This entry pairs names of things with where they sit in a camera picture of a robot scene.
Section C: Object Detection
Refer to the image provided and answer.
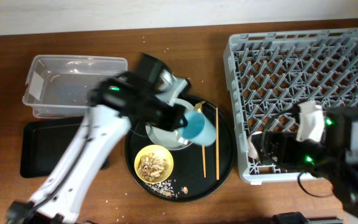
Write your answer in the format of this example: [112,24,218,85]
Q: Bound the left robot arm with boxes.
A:
[6,54,191,223]

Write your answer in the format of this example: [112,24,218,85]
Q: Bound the grey plate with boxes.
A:
[145,98,198,151]

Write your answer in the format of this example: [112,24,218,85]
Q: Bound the right wooden chopstick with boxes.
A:
[215,107,220,180]

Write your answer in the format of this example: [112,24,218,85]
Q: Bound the scattered rice grains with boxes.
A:
[146,180,178,198]

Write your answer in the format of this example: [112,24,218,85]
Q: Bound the pink cup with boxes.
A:
[247,131,262,159]

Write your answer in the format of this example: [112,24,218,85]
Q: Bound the black rectangular tray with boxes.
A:
[19,116,109,179]

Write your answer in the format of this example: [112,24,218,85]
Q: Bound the blue cup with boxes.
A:
[178,111,216,146]

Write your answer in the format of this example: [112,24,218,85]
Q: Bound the round black serving tray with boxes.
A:
[124,100,237,202]

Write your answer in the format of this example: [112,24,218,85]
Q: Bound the yellow bowl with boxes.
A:
[134,145,174,184]

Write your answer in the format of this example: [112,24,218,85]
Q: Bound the clear plastic bin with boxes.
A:
[22,55,128,118]

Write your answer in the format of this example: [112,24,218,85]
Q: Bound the grey dishwasher rack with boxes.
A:
[223,28,358,185]

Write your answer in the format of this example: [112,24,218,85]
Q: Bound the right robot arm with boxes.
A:
[247,101,358,221]

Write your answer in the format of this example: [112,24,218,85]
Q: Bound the gold foil wrapper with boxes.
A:
[194,101,205,113]

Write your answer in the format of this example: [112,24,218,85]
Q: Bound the peanut shells pile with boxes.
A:
[137,152,169,183]

